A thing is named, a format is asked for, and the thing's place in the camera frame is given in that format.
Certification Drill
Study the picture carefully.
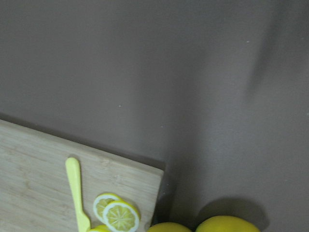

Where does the yellow plastic knife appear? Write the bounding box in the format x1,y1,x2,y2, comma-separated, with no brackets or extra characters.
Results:
65,157,91,232

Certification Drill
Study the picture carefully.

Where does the upper lemon slice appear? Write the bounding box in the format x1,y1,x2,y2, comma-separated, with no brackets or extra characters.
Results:
93,193,122,224

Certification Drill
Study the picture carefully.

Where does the lemon slice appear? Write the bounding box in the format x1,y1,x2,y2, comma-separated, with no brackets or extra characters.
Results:
93,193,122,224
102,201,140,232
88,225,111,232

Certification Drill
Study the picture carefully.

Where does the middle lemon slice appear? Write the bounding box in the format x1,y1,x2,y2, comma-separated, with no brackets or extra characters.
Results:
102,201,140,232

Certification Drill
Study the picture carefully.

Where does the yellow lemon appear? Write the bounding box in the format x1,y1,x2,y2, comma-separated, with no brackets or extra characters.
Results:
147,222,191,232
196,216,260,232

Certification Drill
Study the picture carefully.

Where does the lower lemon slice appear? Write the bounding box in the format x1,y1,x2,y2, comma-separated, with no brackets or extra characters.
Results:
88,225,111,232

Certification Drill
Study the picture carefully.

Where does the wooden cutting board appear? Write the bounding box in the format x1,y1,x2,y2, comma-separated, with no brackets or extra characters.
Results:
0,121,164,232

